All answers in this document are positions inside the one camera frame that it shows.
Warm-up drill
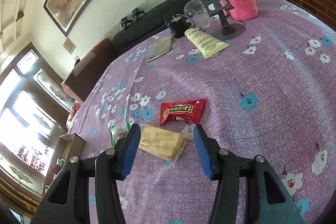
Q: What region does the yellow biscuit packet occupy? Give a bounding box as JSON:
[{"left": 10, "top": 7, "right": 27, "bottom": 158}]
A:
[{"left": 139, "top": 122, "right": 190, "bottom": 164}]

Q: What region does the cardboard box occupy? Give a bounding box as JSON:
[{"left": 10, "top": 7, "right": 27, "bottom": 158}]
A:
[{"left": 42, "top": 134, "right": 86, "bottom": 196}]

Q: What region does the clear green nut packet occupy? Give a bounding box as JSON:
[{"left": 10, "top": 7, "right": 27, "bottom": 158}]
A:
[{"left": 108, "top": 118, "right": 134, "bottom": 148}]

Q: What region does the purple floral tablecloth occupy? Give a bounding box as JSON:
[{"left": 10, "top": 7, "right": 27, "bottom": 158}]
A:
[{"left": 70, "top": 0, "right": 335, "bottom": 223}]

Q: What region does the brown red armchair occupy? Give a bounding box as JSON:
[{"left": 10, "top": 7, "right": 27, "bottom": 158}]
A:
[{"left": 61, "top": 39, "right": 116, "bottom": 105}]

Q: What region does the small red snack packet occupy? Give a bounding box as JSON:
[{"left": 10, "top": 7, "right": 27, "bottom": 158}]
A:
[{"left": 159, "top": 98, "right": 207, "bottom": 125}]

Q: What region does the cream lotion tube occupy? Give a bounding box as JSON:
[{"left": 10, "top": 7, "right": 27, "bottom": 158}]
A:
[{"left": 185, "top": 28, "right": 229, "bottom": 59}]

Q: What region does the olive green notebook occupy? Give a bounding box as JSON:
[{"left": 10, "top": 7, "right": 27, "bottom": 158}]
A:
[{"left": 147, "top": 35, "right": 174, "bottom": 61}]

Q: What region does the black key pouch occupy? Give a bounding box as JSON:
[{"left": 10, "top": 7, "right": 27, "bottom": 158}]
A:
[{"left": 166, "top": 14, "right": 191, "bottom": 39}]

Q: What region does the clear plastic cup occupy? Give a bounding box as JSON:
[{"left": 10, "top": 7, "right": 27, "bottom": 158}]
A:
[{"left": 183, "top": 0, "right": 211, "bottom": 30}]

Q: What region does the black phone stand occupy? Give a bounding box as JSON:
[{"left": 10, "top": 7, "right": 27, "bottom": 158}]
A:
[{"left": 200, "top": 0, "right": 245, "bottom": 41}]

